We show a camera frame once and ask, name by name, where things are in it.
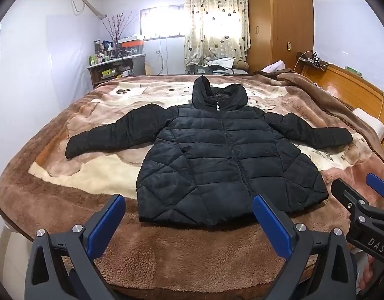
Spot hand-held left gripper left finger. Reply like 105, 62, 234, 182
25, 194, 127, 300

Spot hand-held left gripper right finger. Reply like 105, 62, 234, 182
253, 194, 358, 300

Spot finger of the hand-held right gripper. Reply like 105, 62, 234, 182
366, 172, 384, 209
331, 178, 379, 218

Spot black puffer jacket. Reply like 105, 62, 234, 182
65, 75, 354, 227

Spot pile of clothes and boxes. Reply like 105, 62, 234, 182
186, 57, 250, 76

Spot person's right hand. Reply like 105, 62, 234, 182
358, 254, 380, 291

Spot white pillow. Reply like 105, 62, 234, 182
351, 108, 384, 141

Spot brown printed plush blanket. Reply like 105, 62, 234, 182
0, 69, 384, 291

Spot wooden bed headboard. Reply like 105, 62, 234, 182
296, 61, 384, 160

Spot green box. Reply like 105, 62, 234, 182
345, 65, 363, 78

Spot power strip with plugs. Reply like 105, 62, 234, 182
300, 51, 332, 69

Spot white folded towel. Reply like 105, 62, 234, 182
261, 61, 286, 73

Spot cluttered side shelf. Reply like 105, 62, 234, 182
87, 53, 147, 90

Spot orange and white box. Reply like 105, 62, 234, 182
118, 35, 144, 50

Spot wooden wardrobe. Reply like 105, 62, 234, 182
246, 0, 315, 72

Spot dried branches in vase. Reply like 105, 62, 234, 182
103, 11, 139, 54

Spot window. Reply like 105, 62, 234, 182
139, 5, 185, 40

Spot heart print curtain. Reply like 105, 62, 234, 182
183, 0, 252, 67

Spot wrapped air conditioner pipe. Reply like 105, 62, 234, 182
71, 0, 107, 20

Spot white hanging cable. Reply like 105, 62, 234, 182
156, 36, 168, 76

